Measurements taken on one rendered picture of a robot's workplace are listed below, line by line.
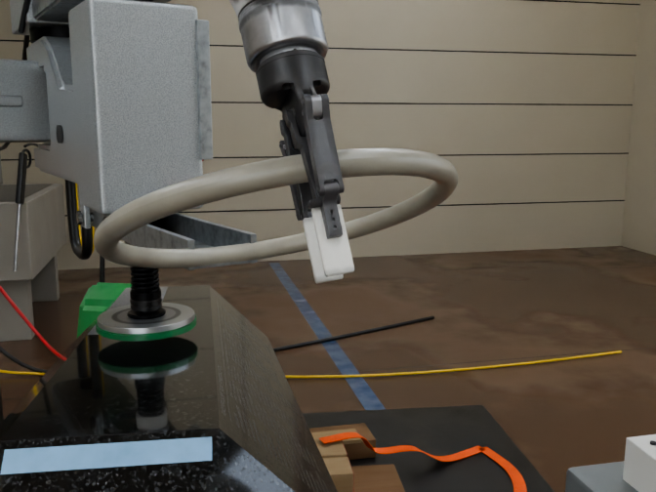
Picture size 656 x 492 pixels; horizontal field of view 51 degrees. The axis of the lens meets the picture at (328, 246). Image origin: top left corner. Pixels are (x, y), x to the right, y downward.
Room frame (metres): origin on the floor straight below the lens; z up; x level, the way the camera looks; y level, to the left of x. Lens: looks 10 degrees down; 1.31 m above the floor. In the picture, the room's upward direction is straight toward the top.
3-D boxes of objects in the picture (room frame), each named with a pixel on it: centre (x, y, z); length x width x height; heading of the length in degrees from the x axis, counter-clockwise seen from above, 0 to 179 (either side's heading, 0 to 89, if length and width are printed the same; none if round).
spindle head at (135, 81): (1.55, 0.45, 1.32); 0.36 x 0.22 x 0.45; 32
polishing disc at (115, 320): (1.49, 0.41, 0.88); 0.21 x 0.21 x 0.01
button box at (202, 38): (1.49, 0.28, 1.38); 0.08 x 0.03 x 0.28; 32
